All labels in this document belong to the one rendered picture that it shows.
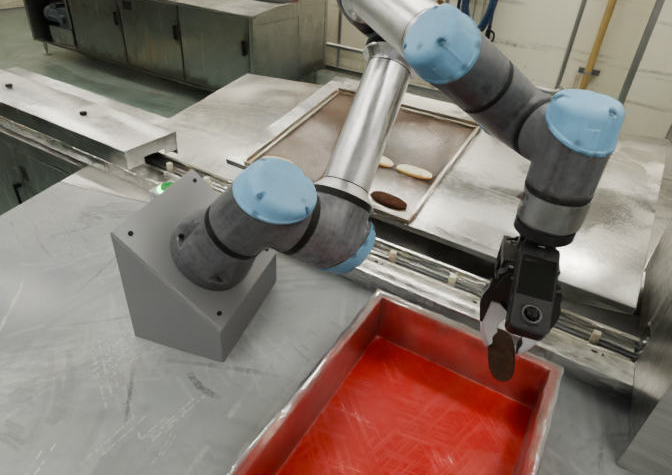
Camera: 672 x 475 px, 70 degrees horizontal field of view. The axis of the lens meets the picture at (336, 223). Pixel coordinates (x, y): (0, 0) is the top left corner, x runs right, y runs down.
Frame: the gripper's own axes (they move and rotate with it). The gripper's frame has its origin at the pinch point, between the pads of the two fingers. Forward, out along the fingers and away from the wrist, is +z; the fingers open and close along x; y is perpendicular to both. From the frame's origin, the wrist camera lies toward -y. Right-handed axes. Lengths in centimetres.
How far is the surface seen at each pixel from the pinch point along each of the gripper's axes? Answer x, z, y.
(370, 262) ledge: 24.7, 13.1, 28.8
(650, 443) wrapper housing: -22.4, 9.6, -1.5
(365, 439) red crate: 16.3, 16.8, -9.2
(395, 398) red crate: 13.2, 16.8, -0.5
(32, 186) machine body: 151, 38, 59
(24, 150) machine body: 148, 24, 59
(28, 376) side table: 72, 18, -16
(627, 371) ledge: -23.8, 12.8, 15.0
